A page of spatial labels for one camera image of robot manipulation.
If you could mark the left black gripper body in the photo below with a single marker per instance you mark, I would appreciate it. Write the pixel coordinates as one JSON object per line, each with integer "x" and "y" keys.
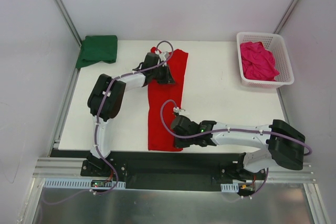
{"x": 166, "y": 74}

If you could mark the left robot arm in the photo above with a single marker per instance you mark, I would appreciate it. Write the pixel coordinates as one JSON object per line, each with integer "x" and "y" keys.
{"x": 106, "y": 98}

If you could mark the red t shirt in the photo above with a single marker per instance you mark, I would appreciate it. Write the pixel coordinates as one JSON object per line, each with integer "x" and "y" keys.
{"x": 159, "y": 139}

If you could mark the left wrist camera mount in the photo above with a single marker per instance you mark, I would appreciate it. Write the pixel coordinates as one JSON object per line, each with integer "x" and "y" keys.
{"x": 163, "y": 56}

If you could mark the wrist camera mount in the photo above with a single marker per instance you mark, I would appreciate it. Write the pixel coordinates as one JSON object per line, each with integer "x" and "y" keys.
{"x": 180, "y": 111}
{"x": 163, "y": 56}

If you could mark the folded green t shirt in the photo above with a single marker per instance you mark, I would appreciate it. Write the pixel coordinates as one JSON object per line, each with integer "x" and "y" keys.
{"x": 97, "y": 48}

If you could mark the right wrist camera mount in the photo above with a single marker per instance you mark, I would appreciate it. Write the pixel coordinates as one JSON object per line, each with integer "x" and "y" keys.
{"x": 180, "y": 111}

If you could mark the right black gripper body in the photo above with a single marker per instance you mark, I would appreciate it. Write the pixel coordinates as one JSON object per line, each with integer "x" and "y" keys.
{"x": 180, "y": 141}

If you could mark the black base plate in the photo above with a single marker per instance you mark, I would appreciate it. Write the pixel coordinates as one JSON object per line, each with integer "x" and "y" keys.
{"x": 167, "y": 171}

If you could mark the aluminium frame rail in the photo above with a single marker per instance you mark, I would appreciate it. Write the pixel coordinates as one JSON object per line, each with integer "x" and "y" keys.
{"x": 58, "y": 167}

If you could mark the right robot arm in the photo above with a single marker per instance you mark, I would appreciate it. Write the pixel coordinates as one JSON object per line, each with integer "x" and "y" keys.
{"x": 277, "y": 144}

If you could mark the pink t shirt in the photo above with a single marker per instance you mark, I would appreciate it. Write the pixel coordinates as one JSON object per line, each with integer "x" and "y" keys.
{"x": 257, "y": 62}

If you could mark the left white cable duct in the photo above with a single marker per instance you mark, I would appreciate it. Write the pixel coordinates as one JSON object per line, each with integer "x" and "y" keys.
{"x": 67, "y": 183}

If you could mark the right white cable duct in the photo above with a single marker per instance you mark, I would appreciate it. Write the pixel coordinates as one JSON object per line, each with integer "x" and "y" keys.
{"x": 230, "y": 188}

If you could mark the white cable duct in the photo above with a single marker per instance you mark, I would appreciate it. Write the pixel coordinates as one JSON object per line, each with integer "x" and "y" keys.
{"x": 67, "y": 183}
{"x": 230, "y": 188}

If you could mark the white plastic basket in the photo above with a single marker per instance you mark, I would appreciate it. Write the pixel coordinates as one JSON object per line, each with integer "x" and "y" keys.
{"x": 276, "y": 45}

